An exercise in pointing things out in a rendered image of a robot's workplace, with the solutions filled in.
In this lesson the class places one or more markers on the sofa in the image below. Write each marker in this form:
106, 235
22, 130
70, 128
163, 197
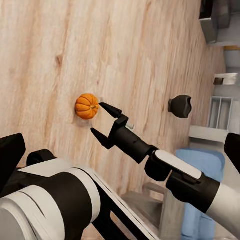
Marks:
196, 224

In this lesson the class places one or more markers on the coffee table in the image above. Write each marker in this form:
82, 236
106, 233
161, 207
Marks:
167, 215

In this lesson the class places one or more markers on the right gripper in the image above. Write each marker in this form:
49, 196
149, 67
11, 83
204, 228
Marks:
120, 135

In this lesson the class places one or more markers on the pumpkin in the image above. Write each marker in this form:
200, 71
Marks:
86, 106

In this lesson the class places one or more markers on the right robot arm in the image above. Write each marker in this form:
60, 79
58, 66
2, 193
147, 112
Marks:
187, 183

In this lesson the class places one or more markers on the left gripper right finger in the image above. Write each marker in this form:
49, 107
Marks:
232, 148

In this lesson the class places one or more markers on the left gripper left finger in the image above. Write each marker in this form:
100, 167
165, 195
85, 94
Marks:
12, 149

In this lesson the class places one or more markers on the cauldron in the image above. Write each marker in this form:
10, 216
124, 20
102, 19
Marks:
181, 106

